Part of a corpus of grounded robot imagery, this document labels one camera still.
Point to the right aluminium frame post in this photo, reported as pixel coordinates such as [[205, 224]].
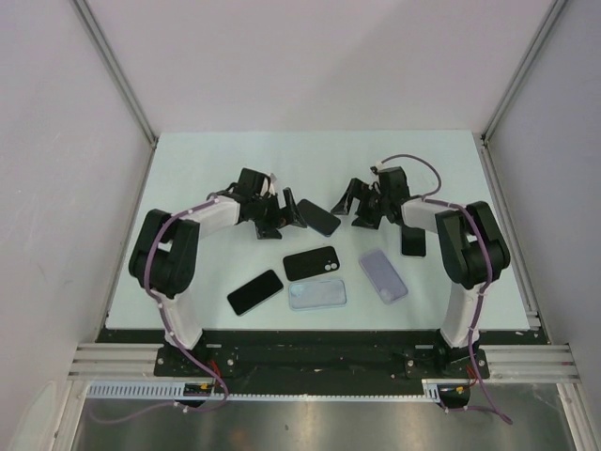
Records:
[[525, 66]]

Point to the left aluminium frame post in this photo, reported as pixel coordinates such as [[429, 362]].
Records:
[[108, 57]]

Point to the black phone case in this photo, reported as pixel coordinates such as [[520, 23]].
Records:
[[311, 263]]

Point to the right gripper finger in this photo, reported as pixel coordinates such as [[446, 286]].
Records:
[[356, 190], [367, 216]]

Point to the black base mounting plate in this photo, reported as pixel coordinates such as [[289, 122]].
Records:
[[348, 364]]

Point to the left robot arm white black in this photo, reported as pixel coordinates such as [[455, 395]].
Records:
[[163, 258]]

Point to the light blue phone case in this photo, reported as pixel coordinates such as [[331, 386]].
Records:
[[317, 294]]

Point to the blue-edged black phone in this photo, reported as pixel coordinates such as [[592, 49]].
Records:
[[320, 220]]

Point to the aluminium frame post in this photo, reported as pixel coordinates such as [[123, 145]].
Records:
[[525, 66], [108, 57]]

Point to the right side aluminium rail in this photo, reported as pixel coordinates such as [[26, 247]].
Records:
[[520, 270]]

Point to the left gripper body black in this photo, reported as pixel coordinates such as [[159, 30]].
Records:
[[267, 207]]

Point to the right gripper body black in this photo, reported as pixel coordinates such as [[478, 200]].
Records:
[[374, 199]]

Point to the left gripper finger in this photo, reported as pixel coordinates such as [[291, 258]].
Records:
[[290, 214], [268, 227]]

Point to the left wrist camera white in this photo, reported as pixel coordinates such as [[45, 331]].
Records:
[[269, 185]]

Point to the purple phone case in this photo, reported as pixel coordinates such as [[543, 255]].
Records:
[[382, 275]]

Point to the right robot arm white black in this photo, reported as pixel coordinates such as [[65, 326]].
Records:
[[473, 251]]

